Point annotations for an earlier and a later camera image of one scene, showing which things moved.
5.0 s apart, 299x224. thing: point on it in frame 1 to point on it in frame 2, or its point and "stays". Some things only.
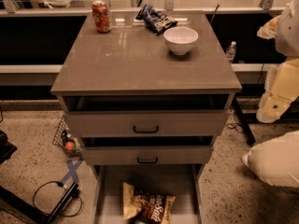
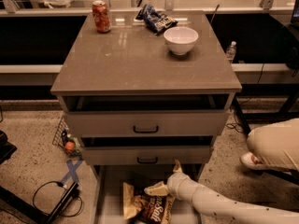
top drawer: (146, 115) stays
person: (276, 161) to (277, 143)
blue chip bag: (154, 21) stays
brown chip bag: (143, 207) stays
